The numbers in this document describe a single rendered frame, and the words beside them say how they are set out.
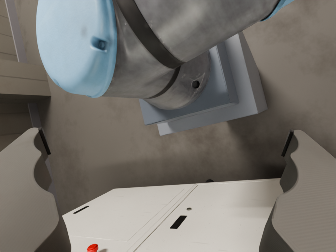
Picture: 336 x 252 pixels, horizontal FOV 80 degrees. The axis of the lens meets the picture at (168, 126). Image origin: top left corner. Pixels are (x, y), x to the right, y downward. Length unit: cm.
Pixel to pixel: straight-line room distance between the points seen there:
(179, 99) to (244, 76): 17
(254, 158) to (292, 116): 30
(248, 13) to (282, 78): 108
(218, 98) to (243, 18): 19
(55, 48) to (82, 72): 5
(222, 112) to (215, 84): 11
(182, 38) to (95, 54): 7
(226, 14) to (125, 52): 9
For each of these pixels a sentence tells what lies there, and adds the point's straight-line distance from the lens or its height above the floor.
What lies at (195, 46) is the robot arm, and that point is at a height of 107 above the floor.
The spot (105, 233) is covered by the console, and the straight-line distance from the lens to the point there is 99.
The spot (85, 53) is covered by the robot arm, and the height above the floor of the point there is 113.
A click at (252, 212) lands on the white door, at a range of 89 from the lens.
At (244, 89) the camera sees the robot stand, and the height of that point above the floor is 80.
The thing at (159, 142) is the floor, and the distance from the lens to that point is 147.
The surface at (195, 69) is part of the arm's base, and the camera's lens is 32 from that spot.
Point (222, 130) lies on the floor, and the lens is 129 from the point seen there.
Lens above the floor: 125
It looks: 62 degrees down
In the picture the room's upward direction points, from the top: 100 degrees counter-clockwise
